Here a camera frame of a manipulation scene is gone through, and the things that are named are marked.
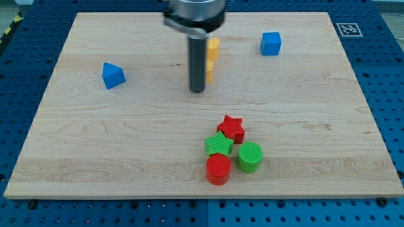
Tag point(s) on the blue triangle block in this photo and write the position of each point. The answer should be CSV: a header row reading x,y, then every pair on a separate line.
x,y
112,75

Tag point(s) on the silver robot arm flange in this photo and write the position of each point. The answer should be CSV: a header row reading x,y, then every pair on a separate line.
x,y
195,18

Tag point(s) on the yellow hexagon block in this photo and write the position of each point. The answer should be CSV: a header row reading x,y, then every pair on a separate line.
x,y
213,49

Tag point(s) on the red star block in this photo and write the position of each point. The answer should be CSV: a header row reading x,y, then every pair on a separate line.
x,y
232,129

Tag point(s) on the green star block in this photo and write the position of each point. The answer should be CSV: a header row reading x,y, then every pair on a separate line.
x,y
218,144

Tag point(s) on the yellow block behind rod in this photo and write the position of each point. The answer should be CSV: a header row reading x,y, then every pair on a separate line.
x,y
209,71

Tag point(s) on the red cylinder block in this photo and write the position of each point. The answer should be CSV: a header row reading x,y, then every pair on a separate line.
x,y
218,168

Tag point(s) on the green cylinder block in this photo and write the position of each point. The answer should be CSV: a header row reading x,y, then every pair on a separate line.
x,y
249,157

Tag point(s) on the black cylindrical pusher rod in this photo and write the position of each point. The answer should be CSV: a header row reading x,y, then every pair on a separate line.
x,y
197,64

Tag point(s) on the wooden board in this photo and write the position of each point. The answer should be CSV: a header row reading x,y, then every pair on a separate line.
x,y
145,138

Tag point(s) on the blue cube block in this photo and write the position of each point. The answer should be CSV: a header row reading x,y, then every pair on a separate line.
x,y
271,43

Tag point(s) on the white fiducial marker tag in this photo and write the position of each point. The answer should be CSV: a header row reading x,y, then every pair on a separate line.
x,y
349,29

